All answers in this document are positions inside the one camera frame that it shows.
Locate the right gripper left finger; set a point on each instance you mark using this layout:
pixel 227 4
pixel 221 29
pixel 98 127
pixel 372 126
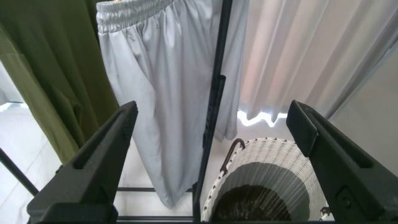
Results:
pixel 90 177

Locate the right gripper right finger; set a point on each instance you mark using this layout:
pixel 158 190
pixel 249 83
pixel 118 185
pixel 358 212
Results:
pixel 351 180

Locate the green printed shirt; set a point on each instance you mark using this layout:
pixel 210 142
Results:
pixel 56 77

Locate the pale grey garment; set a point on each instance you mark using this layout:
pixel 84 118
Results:
pixel 164 93

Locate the white laundry basket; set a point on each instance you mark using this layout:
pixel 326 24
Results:
pixel 267 174

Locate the black clothes rack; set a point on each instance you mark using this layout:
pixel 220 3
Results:
pixel 214 93

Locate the white curtain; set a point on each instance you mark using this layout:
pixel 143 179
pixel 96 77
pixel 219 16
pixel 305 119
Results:
pixel 295 56

